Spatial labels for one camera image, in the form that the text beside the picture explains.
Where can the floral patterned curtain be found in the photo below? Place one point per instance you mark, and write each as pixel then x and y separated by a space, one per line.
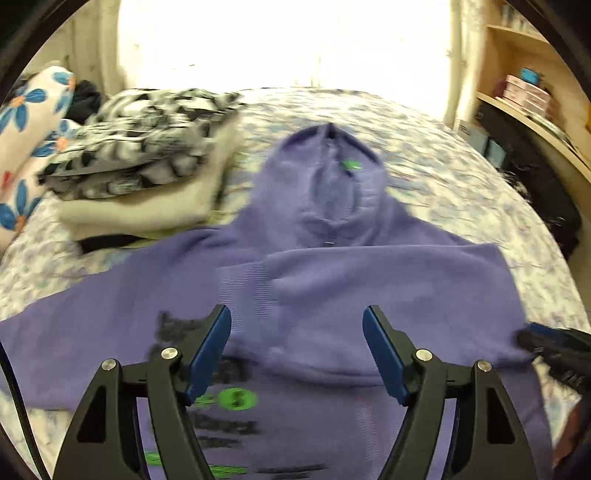
pixel 466 60
pixel 97 46

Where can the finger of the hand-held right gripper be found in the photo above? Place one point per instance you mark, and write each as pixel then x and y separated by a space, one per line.
pixel 549 341

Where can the small blue box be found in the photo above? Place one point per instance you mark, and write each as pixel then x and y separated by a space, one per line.
pixel 531 76

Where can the black white patterned folded garment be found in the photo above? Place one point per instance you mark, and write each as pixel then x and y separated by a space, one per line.
pixel 138 138

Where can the person's right hand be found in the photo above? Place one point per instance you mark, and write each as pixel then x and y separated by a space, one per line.
pixel 575 434

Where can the pink boxes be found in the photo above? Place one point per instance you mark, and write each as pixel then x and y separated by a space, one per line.
pixel 526 94

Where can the dark cloth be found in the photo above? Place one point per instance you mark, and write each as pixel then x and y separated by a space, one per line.
pixel 85 104

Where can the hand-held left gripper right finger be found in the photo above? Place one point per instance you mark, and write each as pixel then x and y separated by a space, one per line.
pixel 383 355

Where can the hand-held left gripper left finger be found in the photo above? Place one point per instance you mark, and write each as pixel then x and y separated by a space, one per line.
pixel 210 350

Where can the wooden bookshelf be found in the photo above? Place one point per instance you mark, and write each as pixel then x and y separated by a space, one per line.
pixel 503 60

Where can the blue flower folded quilt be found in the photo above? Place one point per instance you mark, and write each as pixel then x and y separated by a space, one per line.
pixel 27 138

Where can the purple hoodie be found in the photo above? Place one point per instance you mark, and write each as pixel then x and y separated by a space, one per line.
pixel 323 277

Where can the black and white box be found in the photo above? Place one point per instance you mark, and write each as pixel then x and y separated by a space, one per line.
pixel 471 134

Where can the cream folded garment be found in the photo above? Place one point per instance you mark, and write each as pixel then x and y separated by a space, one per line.
pixel 138 212

